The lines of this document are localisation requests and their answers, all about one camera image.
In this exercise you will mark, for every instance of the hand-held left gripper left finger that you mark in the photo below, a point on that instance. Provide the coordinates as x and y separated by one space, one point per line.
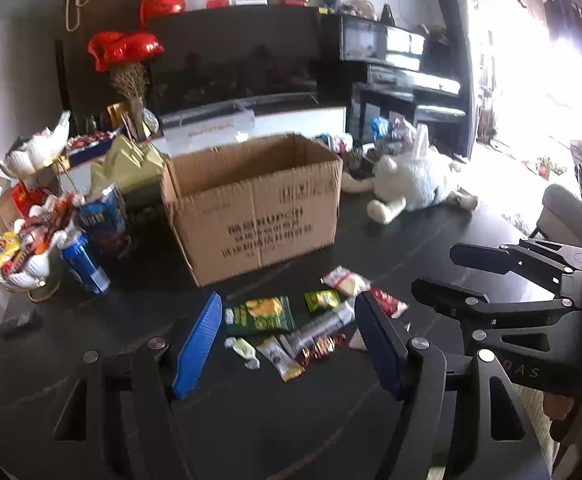
198 345

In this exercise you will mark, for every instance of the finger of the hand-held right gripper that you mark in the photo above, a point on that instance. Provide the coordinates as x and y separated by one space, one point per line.
446 297
481 259

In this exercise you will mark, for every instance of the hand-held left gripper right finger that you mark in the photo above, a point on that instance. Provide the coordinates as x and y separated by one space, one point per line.
378 350

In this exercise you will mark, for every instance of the green cracker packet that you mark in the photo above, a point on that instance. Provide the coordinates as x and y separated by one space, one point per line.
261 315

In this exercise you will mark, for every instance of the white packet with red label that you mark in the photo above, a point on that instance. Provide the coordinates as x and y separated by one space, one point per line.
348 282

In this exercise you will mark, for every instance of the large cardboard box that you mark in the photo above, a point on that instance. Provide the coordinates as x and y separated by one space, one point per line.
271 220

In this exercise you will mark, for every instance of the pale green candy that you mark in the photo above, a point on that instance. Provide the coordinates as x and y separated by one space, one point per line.
243 351

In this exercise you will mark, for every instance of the red snack packet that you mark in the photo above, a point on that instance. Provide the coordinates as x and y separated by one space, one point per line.
391 305

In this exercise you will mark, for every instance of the red and gold candy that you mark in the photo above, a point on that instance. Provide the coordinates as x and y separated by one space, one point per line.
321 347

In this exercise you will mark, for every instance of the silver bar wrapper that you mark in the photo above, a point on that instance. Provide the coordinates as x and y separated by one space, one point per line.
316 327

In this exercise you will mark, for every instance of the small green snack packet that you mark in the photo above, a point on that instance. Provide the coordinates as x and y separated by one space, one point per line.
323 300

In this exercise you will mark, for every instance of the beige stick packet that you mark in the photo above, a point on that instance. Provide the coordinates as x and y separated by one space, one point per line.
278 357

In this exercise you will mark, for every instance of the grey upholstered chair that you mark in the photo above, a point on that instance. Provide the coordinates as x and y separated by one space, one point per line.
561 215

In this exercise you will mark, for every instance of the white plush rabbit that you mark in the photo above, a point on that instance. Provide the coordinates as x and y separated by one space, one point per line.
416 180

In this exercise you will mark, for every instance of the potted plant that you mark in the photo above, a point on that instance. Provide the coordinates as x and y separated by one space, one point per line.
546 165

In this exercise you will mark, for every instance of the blue drink can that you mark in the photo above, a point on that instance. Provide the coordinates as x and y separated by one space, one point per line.
86 265

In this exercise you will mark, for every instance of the blue snack bag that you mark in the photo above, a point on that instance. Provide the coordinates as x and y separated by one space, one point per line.
103 215

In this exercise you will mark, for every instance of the yellow green cloth bag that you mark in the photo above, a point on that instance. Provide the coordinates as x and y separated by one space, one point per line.
131 165

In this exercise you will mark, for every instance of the black piano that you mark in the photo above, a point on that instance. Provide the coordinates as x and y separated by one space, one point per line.
396 85

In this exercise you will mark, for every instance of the pile of red snack packets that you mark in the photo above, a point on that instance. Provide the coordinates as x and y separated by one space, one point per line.
46 225

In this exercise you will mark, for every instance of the white television cabinet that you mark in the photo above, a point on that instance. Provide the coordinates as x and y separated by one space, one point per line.
301 120

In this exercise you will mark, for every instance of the blue box of red candies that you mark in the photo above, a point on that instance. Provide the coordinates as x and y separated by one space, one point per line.
91 141

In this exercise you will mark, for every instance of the gold gift bag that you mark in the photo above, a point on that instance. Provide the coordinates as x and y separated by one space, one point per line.
118 114

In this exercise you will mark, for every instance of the white shell tiered stand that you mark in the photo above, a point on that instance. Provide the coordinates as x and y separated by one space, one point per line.
33 152

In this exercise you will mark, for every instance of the black metronome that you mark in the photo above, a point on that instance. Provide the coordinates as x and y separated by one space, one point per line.
387 16

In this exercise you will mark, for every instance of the dried flower bouquet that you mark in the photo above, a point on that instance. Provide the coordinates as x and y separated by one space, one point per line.
130 82

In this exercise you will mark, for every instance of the brown plush toy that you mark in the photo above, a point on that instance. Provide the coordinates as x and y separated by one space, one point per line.
363 7

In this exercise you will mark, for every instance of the black television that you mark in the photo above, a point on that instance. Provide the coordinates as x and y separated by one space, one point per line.
231 60

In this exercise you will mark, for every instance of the large red heart balloon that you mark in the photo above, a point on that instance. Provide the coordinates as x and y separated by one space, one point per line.
121 50

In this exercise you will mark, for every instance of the small red heart balloon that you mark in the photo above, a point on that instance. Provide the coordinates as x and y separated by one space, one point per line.
163 5

